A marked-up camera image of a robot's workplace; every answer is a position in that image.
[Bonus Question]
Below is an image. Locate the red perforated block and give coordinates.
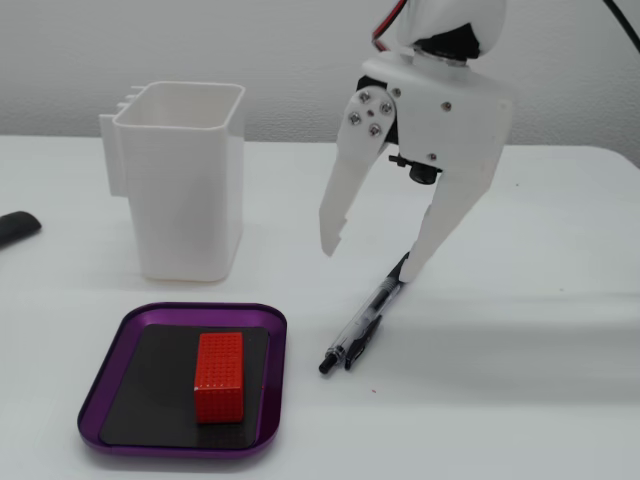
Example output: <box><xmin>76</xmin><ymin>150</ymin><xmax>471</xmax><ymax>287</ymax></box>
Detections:
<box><xmin>193</xmin><ymin>331</ymin><xmax>246</xmax><ymax>426</ymax></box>

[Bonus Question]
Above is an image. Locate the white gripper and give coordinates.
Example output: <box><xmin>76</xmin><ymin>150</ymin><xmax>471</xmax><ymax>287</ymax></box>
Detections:
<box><xmin>318</xmin><ymin>48</ymin><xmax>515</xmax><ymax>283</ymax></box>

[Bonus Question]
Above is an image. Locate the black tray mat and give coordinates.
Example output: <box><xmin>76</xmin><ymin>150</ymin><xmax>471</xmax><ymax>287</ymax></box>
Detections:
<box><xmin>98</xmin><ymin>323</ymin><xmax>272</xmax><ymax>450</ymax></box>

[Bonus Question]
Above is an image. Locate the thick black cable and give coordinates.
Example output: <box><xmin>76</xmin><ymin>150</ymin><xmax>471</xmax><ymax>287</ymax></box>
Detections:
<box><xmin>602</xmin><ymin>0</ymin><xmax>640</xmax><ymax>62</ymax></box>

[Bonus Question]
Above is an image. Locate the purple metal tray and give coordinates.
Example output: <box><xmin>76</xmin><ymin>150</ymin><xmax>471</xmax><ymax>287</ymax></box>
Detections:
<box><xmin>76</xmin><ymin>301</ymin><xmax>289</xmax><ymax>459</ymax></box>

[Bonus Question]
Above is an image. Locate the clear black ballpoint pen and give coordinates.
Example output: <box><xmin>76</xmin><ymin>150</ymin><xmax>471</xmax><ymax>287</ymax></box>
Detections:
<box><xmin>318</xmin><ymin>251</ymin><xmax>412</xmax><ymax>376</ymax></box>

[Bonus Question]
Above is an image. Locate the black rounded object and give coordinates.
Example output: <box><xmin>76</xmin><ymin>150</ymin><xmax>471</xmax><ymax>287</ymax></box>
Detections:
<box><xmin>0</xmin><ymin>210</ymin><xmax>43</xmax><ymax>249</ymax></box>

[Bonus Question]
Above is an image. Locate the small black gripper camera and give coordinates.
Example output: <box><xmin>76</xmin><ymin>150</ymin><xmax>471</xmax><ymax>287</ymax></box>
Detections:
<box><xmin>388</xmin><ymin>154</ymin><xmax>444</xmax><ymax>186</ymax></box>

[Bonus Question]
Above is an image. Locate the white plastic pen holder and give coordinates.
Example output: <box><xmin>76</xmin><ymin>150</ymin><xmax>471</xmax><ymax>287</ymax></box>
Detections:
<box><xmin>98</xmin><ymin>81</ymin><xmax>247</xmax><ymax>285</ymax></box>

